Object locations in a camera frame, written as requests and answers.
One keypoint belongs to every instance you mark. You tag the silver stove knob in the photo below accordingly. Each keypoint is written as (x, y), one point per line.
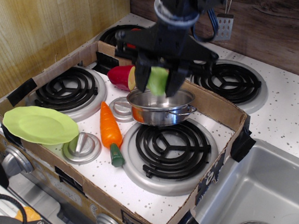
(83, 149)
(121, 110)

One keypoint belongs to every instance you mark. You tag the green toy broccoli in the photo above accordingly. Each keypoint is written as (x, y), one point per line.
(157, 80)

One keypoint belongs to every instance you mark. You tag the brown cardboard fence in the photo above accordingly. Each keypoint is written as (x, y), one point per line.
(109, 188)

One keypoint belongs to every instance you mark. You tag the silver oven knob left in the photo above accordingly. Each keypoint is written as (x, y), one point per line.
(15, 162)

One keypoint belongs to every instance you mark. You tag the front right black burner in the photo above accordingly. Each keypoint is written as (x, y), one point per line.
(174, 152)

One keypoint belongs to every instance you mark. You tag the grey perforated wall bracket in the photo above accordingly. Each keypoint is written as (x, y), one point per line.
(225, 24)

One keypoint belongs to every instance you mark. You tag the silver metal sink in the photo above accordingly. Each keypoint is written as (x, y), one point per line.
(263, 187)

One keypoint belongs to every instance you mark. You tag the silver stove knob lower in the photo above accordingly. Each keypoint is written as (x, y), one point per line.
(83, 149)

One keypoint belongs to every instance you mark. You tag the orange toy carrot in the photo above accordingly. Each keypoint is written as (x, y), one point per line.
(111, 136)

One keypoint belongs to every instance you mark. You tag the light green plastic plate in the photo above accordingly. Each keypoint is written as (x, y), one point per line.
(40, 125)

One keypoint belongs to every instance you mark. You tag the small silver metal pan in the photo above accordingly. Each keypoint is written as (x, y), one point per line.
(149, 109)

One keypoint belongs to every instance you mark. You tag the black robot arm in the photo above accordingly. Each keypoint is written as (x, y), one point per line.
(184, 14)

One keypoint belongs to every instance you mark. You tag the silver stove knob upper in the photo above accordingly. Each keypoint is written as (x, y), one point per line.
(121, 110)

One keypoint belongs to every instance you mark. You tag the black burner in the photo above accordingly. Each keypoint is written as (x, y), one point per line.
(108, 36)
(70, 90)
(174, 152)
(233, 82)

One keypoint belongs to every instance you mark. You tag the back right black burner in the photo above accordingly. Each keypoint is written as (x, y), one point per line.
(233, 82)

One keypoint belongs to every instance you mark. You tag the red yellow toy fruit half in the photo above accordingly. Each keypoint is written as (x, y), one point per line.
(123, 77)

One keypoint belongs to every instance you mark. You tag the red toy pepper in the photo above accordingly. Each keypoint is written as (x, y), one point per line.
(131, 46)

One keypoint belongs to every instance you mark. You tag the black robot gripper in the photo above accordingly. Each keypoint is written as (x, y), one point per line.
(166, 46)

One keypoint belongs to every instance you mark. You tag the front left black burner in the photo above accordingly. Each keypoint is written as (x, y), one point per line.
(70, 90)

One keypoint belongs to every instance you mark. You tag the back left black burner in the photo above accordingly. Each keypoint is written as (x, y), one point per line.
(108, 36)

